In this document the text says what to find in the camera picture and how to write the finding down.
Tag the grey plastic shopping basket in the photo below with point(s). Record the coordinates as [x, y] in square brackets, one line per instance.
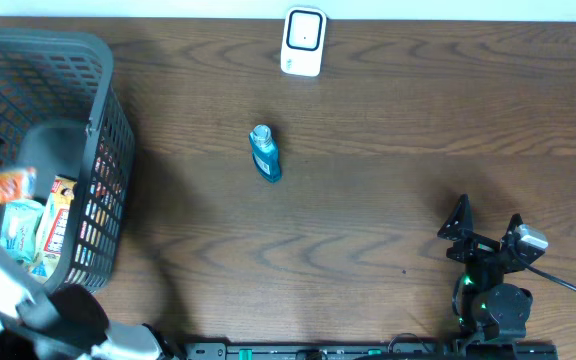
[60, 115]

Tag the white barcode scanner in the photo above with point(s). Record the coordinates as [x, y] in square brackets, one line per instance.
[303, 41]

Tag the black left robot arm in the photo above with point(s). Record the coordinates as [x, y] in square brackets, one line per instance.
[69, 323]

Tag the light blue tissue pack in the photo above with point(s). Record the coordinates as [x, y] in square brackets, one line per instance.
[18, 229]

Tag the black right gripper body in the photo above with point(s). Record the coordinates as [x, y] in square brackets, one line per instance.
[476, 247]

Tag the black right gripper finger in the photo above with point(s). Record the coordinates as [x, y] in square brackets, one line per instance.
[459, 224]
[511, 235]

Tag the black mounting rail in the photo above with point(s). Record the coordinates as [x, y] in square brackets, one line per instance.
[403, 348]

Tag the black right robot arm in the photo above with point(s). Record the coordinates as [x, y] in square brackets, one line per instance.
[490, 309]

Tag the small orange snack pack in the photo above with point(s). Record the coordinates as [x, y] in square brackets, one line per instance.
[17, 184]

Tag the blue mouthwash bottle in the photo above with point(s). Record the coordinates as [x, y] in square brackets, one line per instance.
[265, 153]

